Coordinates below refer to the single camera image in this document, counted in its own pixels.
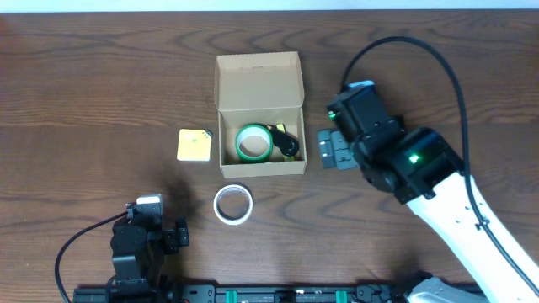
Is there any white tape roll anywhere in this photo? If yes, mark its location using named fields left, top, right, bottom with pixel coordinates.
left=213, top=184, right=253, bottom=226

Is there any black yellow correction tape dispenser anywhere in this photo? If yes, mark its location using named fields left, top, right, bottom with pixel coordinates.
left=267, top=125, right=299, bottom=157

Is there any yellow sticky note pad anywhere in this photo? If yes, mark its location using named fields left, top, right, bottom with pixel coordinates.
left=177, top=129, right=212, bottom=162

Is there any brown cardboard box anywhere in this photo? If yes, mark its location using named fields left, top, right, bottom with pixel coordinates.
left=214, top=51, right=307, bottom=178

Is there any green tape roll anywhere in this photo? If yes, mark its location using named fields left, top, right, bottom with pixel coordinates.
left=235, top=125, right=273, bottom=162

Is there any yellow highlighter pen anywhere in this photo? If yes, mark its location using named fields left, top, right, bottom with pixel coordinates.
left=276, top=124, right=295, bottom=162

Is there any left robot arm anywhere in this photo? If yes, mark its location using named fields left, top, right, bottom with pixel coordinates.
left=110, top=214, right=189, bottom=302

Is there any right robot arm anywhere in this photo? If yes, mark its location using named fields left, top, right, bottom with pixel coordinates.
left=327, top=82, right=538, bottom=302

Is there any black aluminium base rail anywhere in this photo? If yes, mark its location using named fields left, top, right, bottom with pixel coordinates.
left=72, top=284, right=406, bottom=303

